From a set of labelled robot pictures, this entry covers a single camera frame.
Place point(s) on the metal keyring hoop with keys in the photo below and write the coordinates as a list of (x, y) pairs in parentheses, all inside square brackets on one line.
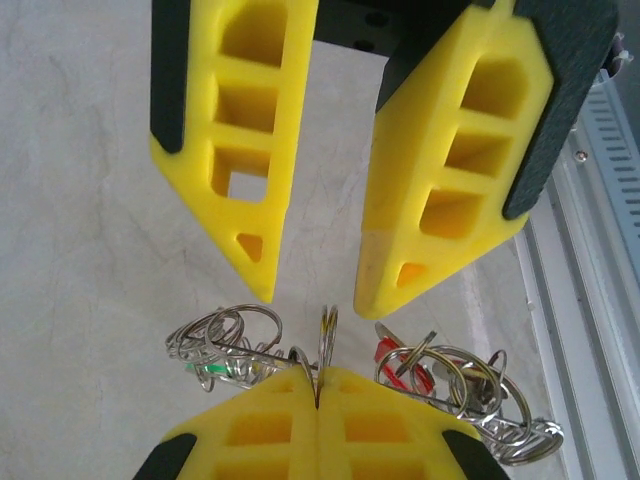
[(467, 387)]

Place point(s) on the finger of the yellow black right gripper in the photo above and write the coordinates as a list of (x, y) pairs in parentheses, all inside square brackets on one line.
[(200, 150), (400, 250)]

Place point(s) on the red key tag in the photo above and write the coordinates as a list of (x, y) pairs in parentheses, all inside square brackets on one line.
[(390, 347)]

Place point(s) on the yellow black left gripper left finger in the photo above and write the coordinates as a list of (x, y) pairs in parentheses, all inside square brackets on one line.
[(300, 450)]

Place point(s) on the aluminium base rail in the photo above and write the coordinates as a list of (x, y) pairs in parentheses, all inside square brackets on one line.
[(575, 300)]

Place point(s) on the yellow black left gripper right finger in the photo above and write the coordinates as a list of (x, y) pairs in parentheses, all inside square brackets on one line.
[(340, 450)]

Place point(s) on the clear green key tag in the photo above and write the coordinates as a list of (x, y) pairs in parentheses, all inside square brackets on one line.
[(212, 369)]

